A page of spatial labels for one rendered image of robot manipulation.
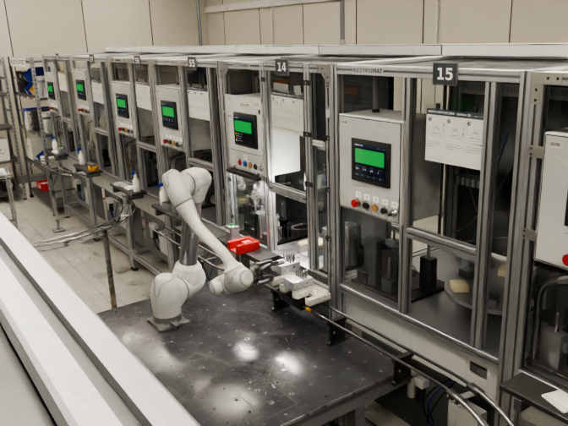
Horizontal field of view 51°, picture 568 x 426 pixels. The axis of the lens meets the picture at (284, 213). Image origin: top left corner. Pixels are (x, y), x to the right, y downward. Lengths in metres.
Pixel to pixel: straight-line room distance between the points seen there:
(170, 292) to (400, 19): 5.21
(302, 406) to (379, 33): 5.94
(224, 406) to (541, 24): 4.93
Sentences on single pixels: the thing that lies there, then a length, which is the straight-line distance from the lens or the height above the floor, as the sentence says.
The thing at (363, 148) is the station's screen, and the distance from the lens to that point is 2.78.
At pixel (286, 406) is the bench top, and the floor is 0.68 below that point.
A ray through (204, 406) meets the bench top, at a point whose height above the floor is 0.68.
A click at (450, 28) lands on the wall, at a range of 7.13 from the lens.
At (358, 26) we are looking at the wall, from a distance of 8.18.
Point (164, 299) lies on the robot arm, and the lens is 3.28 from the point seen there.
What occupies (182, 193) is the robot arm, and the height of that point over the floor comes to 1.43.
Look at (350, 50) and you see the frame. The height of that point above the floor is 2.06.
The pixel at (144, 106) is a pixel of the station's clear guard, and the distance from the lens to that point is 5.09.
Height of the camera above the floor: 2.18
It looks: 17 degrees down
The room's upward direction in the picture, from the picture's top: 2 degrees counter-clockwise
